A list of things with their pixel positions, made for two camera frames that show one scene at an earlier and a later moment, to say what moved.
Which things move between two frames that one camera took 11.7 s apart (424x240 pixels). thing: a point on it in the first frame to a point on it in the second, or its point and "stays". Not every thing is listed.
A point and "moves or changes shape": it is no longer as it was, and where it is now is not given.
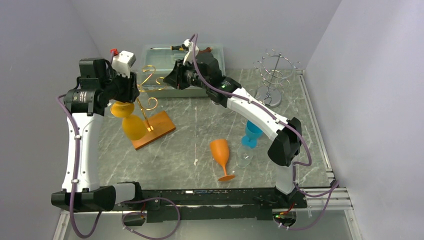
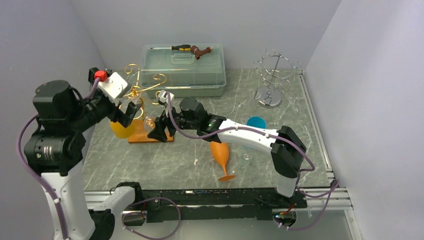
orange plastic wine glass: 220,150 stays
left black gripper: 131,92 to 124,117
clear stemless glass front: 244,155 stays
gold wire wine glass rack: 157,126 moves or changes shape
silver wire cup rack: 275,71 stays
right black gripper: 176,78 to 158,132
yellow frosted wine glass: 133,126 moves or changes shape
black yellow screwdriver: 179,48 stays
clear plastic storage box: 156,61 stays
